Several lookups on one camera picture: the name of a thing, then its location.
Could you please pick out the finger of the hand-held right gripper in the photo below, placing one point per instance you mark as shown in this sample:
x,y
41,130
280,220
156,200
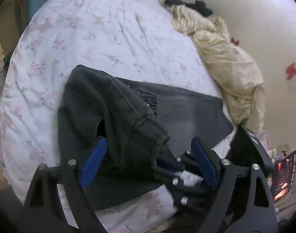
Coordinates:
x,y
184,194
171,163

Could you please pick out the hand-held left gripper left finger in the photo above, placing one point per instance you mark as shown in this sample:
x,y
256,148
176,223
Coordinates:
x,y
93,162

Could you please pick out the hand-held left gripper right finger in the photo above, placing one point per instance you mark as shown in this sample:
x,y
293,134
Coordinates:
x,y
203,162

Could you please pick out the dark grey pants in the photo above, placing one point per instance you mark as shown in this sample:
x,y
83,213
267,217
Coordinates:
x,y
118,106

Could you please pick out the dark red printed object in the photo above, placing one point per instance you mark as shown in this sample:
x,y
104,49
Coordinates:
x,y
284,172

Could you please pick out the pale yellow printed duvet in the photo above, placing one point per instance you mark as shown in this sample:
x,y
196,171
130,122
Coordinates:
x,y
230,65

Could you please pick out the person's grey clothed leg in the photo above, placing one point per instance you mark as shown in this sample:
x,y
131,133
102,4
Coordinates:
x,y
5,211

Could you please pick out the white floral bed sheet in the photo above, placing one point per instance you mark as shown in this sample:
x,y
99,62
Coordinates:
x,y
89,29

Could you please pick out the black garment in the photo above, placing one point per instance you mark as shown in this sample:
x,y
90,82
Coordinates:
x,y
201,7

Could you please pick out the red flower wall decal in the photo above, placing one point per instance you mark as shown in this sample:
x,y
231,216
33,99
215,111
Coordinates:
x,y
294,69

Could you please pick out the small red wall decal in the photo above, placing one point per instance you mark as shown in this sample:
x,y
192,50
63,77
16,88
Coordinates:
x,y
235,41

